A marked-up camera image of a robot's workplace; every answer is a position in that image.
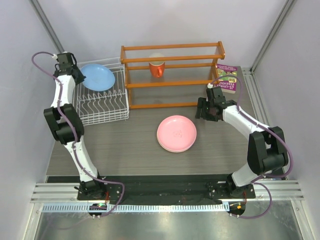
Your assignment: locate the orange yellow plate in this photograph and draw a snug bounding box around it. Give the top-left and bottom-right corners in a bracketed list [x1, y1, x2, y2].
[157, 137, 196, 153]

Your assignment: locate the white wire dish rack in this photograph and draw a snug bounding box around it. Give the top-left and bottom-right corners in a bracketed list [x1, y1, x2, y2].
[72, 57, 130, 126]

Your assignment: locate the blue plate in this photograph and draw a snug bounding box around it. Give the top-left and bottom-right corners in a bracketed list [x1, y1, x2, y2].
[80, 63, 116, 92]

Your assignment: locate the orange wooden shelf rack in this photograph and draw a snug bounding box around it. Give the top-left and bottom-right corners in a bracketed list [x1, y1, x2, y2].
[120, 41, 226, 110]

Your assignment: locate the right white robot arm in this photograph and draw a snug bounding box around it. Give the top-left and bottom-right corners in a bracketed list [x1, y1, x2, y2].
[195, 83, 289, 198]

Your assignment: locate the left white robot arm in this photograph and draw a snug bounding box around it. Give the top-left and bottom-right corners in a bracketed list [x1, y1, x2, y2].
[43, 52, 107, 200]

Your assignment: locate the white slotted cable duct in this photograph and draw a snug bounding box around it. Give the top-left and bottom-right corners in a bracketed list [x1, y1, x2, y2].
[42, 202, 230, 214]

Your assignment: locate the orange mug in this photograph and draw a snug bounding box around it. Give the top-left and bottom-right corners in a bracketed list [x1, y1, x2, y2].
[148, 60, 165, 78]

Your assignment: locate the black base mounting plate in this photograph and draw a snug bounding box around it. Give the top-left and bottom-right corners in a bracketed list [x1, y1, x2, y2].
[77, 173, 258, 204]

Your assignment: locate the purple children's book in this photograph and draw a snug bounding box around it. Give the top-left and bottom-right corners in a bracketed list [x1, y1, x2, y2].
[214, 64, 238, 94]

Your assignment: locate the pink plate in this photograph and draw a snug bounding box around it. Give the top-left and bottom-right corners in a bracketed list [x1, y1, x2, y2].
[156, 115, 197, 141]

